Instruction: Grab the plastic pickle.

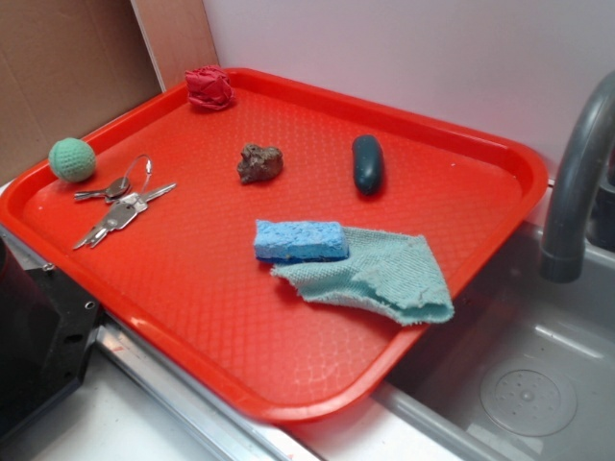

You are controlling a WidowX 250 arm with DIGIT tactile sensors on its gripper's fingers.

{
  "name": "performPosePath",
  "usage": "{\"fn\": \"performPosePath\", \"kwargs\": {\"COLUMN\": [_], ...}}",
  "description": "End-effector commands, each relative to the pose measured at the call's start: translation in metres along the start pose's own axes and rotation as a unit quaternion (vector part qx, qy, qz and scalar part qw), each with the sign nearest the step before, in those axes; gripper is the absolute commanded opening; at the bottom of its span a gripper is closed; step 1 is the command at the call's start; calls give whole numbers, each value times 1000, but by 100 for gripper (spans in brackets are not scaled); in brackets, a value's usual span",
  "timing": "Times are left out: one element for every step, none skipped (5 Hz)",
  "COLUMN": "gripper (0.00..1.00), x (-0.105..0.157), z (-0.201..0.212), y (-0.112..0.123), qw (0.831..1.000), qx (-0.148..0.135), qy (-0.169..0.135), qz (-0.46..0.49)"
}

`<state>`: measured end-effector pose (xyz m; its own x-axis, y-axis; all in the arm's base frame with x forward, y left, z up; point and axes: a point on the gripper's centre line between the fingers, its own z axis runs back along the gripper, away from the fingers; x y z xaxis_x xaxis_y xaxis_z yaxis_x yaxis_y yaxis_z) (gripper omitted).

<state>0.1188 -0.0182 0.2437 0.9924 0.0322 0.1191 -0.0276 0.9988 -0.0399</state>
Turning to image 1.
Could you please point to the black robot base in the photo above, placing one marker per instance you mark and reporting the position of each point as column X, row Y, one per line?
column 48, row 326

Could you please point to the dark green plastic pickle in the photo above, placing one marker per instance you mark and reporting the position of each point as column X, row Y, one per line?
column 368, row 164

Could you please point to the blue sponge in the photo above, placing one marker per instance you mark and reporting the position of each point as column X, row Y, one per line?
column 300, row 241

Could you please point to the brown rock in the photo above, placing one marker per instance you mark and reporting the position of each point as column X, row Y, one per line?
column 259, row 164

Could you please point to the light teal cloth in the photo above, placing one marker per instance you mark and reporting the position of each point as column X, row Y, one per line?
column 391, row 274

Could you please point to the red plastic tray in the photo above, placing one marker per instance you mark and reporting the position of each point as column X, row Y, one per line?
column 183, row 275

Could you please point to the crumpled red paper ball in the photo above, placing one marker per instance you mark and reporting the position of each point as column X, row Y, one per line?
column 209, row 87

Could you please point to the long silver key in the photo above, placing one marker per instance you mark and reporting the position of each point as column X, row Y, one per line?
column 142, row 199

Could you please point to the large silver key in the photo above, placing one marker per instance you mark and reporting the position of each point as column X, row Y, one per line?
column 120, row 215

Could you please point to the small dark-head key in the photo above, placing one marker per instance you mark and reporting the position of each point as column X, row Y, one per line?
column 113, row 191

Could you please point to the green crocheted ball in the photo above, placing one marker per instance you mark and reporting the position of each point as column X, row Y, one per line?
column 72, row 160

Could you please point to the grey faucet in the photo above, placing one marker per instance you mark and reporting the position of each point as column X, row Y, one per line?
column 581, row 207

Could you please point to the grey plastic sink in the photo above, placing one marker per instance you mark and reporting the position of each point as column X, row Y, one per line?
column 524, row 370

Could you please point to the brown cardboard panel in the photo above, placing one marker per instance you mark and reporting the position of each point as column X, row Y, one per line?
column 67, row 68

